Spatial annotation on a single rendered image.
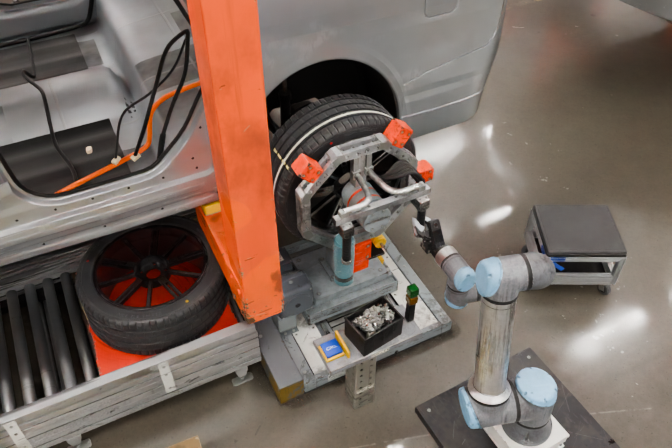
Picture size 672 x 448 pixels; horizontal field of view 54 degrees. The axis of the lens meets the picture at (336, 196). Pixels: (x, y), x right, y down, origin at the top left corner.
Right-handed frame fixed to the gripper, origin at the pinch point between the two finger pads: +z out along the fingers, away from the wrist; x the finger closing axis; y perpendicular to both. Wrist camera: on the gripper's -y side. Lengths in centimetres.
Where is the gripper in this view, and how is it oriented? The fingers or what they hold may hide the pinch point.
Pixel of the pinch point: (418, 217)
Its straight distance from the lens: 276.5
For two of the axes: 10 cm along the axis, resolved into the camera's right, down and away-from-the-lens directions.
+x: 9.0, -3.0, 3.2
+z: -4.3, -6.1, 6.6
